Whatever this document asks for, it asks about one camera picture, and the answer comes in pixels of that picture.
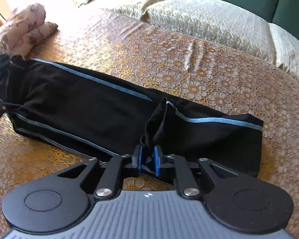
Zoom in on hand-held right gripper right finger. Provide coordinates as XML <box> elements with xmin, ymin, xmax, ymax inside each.
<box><xmin>151</xmin><ymin>145</ymin><xmax>259</xmax><ymax>201</ymax></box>

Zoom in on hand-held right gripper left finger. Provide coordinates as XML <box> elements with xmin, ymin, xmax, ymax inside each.
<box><xmin>56</xmin><ymin>144</ymin><xmax>143</xmax><ymax>200</ymax></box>

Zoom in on black pants with blue stripes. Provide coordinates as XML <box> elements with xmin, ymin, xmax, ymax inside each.
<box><xmin>0</xmin><ymin>55</ymin><xmax>264</xmax><ymax>180</ymax></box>

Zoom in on pink cartoon blanket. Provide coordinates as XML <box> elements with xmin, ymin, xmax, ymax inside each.
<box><xmin>0</xmin><ymin>3</ymin><xmax>58</xmax><ymax>56</ymax></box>

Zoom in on patterned lace tablecloth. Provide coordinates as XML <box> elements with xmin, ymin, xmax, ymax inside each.
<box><xmin>0</xmin><ymin>7</ymin><xmax>299</xmax><ymax>200</ymax></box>

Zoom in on cream quilted sofa cover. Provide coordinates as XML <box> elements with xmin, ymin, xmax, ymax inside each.
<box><xmin>68</xmin><ymin>0</ymin><xmax>299</xmax><ymax>85</ymax></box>

